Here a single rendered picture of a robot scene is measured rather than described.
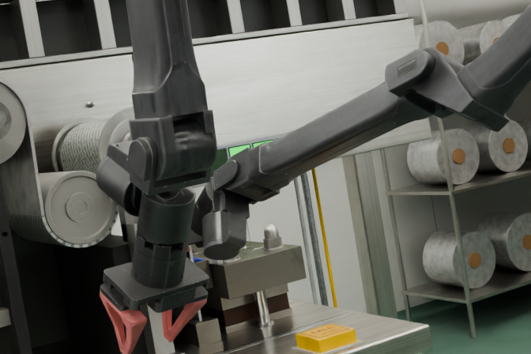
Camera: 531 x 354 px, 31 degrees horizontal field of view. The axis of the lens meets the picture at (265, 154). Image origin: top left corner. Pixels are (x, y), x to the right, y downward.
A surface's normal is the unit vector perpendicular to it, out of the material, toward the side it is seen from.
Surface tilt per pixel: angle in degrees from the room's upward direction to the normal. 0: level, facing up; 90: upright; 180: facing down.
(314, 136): 66
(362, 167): 90
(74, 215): 90
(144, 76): 79
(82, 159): 93
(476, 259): 90
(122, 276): 30
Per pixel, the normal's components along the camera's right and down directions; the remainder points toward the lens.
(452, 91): -0.75, -0.31
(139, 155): -0.75, 0.16
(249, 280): 0.50, -0.04
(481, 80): -0.56, -0.43
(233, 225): 0.66, -0.37
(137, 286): 0.17, -0.89
